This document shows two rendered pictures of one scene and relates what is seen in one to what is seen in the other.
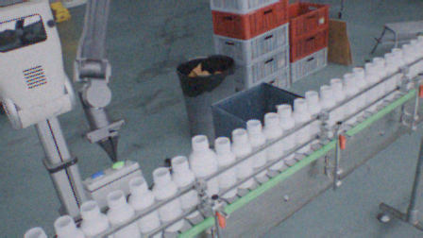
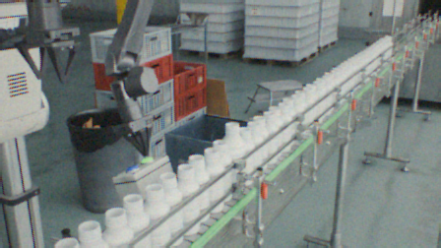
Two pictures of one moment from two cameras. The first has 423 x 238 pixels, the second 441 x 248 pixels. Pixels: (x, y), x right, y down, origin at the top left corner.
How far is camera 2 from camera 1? 0.62 m
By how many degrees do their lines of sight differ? 26
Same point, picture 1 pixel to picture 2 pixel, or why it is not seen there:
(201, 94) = (100, 149)
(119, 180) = (157, 171)
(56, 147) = (20, 173)
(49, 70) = (31, 79)
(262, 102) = (203, 134)
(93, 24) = (138, 17)
